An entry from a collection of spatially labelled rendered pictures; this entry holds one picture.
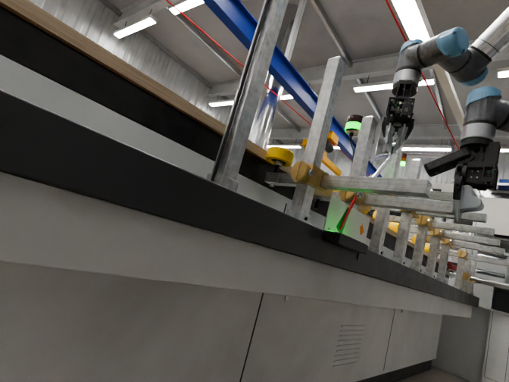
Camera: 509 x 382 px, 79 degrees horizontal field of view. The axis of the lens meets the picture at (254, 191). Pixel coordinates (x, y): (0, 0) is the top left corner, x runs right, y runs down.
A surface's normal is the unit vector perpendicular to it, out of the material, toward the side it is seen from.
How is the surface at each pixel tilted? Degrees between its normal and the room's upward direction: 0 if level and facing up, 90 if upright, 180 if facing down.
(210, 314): 90
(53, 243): 90
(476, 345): 90
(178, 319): 90
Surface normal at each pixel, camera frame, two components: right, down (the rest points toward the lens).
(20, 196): 0.71, 0.07
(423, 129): -0.58, -0.29
